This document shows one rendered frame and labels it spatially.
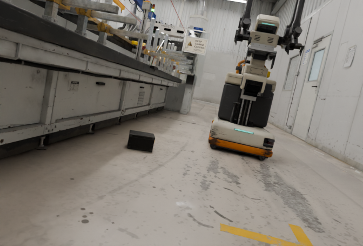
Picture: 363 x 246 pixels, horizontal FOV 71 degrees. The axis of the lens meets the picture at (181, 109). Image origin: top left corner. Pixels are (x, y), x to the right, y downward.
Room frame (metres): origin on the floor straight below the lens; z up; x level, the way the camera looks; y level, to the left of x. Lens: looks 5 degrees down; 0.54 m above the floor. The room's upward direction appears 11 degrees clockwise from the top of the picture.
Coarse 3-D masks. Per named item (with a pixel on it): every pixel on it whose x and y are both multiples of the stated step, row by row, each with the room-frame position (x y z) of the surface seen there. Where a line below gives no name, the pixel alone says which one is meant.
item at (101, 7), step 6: (36, 0) 1.15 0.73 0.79; (42, 0) 1.13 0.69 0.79; (66, 0) 1.11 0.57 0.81; (72, 0) 1.10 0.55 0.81; (78, 0) 1.10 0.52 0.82; (84, 0) 1.10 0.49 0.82; (78, 6) 1.11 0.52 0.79; (84, 6) 1.10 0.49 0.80; (90, 6) 1.09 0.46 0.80; (96, 6) 1.09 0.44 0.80; (102, 6) 1.09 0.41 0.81; (108, 6) 1.09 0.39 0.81; (114, 6) 1.08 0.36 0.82; (108, 12) 1.11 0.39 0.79; (114, 12) 1.09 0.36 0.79
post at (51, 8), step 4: (48, 4) 1.07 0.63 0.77; (52, 4) 1.07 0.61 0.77; (56, 4) 1.09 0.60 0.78; (48, 8) 1.07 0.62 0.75; (52, 8) 1.07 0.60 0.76; (56, 8) 1.09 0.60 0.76; (44, 12) 1.07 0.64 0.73; (48, 12) 1.07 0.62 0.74; (52, 12) 1.07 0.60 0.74; (56, 12) 1.10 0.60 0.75; (52, 16) 1.08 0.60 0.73; (56, 16) 1.10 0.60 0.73
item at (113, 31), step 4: (88, 24) 1.62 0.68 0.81; (92, 24) 1.62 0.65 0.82; (88, 28) 1.62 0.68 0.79; (92, 28) 1.62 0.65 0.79; (96, 28) 1.62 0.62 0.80; (112, 28) 1.60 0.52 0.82; (112, 32) 1.60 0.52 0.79; (116, 32) 1.60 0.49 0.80; (120, 32) 1.60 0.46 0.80; (124, 32) 1.60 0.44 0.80; (128, 32) 1.59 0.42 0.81; (132, 32) 1.59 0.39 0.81; (136, 32) 1.59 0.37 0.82; (128, 36) 1.61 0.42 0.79; (132, 36) 1.59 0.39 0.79; (136, 36) 1.59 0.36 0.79; (140, 36) 1.58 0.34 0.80; (144, 36) 1.58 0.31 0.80; (148, 36) 1.60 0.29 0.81
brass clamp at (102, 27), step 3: (99, 24) 1.54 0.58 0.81; (102, 24) 1.54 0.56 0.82; (105, 24) 1.56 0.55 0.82; (99, 27) 1.54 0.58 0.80; (102, 27) 1.54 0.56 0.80; (105, 27) 1.54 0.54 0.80; (108, 27) 1.58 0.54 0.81; (111, 27) 1.62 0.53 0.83; (99, 30) 1.56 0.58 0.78; (102, 30) 1.54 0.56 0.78; (105, 30) 1.56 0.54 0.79; (108, 30) 1.59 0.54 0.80; (108, 33) 1.59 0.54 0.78
